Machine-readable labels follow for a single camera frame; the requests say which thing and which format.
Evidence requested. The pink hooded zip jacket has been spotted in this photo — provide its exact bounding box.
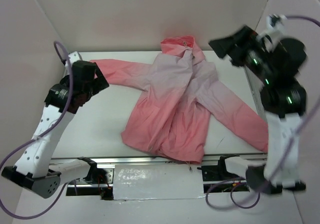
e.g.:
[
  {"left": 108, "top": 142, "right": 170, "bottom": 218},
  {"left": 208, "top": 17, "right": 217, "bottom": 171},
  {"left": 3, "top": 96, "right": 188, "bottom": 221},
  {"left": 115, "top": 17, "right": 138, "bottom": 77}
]
[{"left": 96, "top": 36, "right": 268, "bottom": 163}]

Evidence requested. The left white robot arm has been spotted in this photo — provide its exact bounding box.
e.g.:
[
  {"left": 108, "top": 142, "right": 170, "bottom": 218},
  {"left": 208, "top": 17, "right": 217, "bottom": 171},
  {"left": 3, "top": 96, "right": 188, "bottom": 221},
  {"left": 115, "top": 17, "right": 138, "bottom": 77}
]
[{"left": 1, "top": 60, "right": 109, "bottom": 199}]

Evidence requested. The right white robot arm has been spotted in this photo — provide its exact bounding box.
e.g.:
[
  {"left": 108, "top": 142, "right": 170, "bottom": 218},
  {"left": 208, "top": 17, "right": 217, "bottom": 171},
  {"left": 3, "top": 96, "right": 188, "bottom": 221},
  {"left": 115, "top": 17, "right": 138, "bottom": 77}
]
[{"left": 209, "top": 26, "right": 307, "bottom": 194}]

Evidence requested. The white foil tape patch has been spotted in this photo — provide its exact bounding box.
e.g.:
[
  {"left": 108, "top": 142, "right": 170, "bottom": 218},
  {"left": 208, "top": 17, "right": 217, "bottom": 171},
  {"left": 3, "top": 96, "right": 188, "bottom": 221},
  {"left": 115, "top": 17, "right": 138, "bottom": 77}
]
[{"left": 113, "top": 164, "right": 204, "bottom": 200}]

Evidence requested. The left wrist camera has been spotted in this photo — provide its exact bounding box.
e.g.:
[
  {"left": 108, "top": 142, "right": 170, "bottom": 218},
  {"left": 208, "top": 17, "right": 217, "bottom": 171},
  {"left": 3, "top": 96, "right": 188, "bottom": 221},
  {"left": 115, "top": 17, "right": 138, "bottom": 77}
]
[{"left": 65, "top": 52, "right": 82, "bottom": 69}]

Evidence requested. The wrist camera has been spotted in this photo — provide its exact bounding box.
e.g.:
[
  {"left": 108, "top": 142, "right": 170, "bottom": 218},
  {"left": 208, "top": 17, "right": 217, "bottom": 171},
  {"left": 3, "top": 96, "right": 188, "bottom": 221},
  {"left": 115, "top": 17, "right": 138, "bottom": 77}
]
[
  {"left": 65, "top": 52, "right": 82, "bottom": 69},
  {"left": 257, "top": 15, "right": 287, "bottom": 51}
]

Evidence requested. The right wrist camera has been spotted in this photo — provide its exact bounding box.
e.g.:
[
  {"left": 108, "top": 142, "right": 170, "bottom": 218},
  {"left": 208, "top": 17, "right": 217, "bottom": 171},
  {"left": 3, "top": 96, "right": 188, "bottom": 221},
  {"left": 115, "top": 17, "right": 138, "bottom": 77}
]
[{"left": 257, "top": 15, "right": 287, "bottom": 51}]

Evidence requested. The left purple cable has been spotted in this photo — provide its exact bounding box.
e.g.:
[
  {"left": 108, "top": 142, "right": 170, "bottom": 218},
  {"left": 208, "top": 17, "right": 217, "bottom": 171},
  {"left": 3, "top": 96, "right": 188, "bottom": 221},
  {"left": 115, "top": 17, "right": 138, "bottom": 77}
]
[{"left": 0, "top": 41, "right": 76, "bottom": 220}]

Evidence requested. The right aluminium table rail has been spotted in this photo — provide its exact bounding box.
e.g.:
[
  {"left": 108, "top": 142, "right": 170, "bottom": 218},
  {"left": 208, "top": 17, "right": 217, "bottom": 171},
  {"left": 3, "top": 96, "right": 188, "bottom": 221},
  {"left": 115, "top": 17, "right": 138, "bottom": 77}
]
[{"left": 244, "top": 67, "right": 267, "bottom": 121}]

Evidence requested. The aluminium table rail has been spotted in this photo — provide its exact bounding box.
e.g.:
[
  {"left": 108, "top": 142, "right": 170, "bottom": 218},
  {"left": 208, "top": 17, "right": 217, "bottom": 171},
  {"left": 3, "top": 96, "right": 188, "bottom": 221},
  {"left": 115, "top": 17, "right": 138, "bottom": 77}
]
[
  {"left": 244, "top": 67, "right": 267, "bottom": 121},
  {"left": 50, "top": 153, "right": 267, "bottom": 164}
]

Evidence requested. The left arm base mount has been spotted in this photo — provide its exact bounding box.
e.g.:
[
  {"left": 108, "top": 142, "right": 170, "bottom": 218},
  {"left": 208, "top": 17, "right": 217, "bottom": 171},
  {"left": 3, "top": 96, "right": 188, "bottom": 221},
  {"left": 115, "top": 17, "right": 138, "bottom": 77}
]
[{"left": 66, "top": 157, "right": 114, "bottom": 200}]

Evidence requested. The front aluminium table rail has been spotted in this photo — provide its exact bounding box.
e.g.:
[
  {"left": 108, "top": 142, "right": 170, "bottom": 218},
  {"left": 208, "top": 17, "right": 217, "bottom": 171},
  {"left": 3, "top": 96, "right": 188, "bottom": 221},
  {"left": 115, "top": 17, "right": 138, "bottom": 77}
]
[{"left": 50, "top": 153, "right": 267, "bottom": 164}]

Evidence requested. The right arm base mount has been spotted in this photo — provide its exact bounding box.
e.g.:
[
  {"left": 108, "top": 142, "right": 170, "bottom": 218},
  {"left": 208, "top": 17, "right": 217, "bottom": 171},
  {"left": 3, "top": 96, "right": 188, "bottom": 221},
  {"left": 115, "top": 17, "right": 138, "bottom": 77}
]
[{"left": 197, "top": 155, "right": 248, "bottom": 193}]

